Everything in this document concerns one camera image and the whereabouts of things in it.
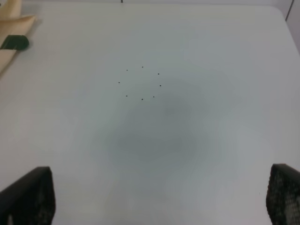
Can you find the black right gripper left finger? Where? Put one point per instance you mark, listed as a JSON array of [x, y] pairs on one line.
[[30, 200]]

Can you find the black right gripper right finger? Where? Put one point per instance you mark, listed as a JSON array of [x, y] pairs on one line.
[[283, 195]]

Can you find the white linen bag green handles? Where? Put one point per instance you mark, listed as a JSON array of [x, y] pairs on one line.
[[13, 30]]

